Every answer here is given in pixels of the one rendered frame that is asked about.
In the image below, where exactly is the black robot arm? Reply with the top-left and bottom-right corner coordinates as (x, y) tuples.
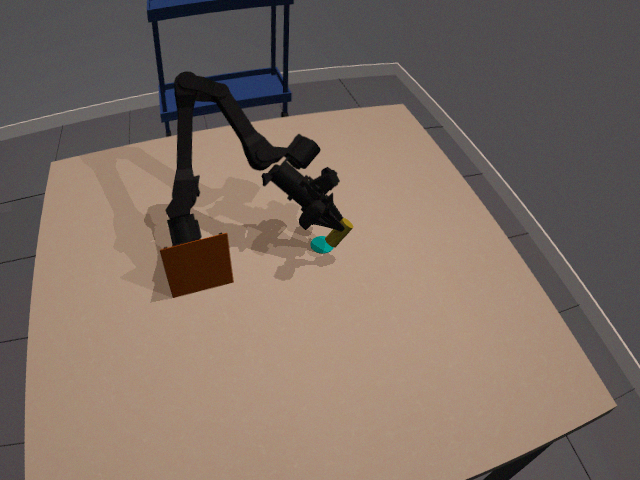
(165, 71), (340, 247)

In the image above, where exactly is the yellow tall cylinder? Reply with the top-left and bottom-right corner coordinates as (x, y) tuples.
(325, 218), (353, 248)

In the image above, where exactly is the cyan circle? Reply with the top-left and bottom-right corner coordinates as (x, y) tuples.
(310, 236), (334, 253)

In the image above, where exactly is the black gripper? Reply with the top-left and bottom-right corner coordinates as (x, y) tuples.
(285, 175), (345, 231)

